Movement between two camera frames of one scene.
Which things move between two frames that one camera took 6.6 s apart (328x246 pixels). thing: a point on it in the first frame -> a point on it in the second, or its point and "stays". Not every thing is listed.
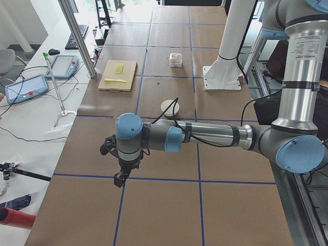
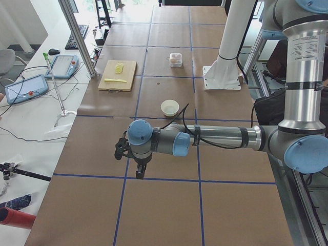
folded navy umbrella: x=17 y=203 stays
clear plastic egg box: x=175 y=60 stays
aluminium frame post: x=66 y=7 stays
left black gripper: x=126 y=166 -> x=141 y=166
